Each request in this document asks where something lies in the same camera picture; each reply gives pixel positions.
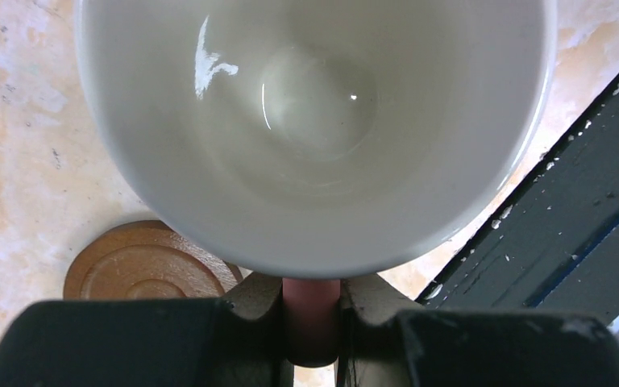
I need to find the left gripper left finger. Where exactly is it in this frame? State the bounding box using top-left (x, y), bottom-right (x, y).
top-left (0, 273), bottom-right (293, 386)

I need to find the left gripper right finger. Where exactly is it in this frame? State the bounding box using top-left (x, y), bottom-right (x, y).
top-left (337, 274), bottom-right (619, 386)

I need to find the brown coaster five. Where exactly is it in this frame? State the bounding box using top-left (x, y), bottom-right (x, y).
top-left (63, 220), bottom-right (243, 300)

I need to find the pink cup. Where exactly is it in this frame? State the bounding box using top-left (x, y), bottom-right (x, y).
top-left (74, 1), bottom-right (557, 366)

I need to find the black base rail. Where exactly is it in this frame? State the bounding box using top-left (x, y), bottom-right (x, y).
top-left (418, 73), bottom-right (619, 323)

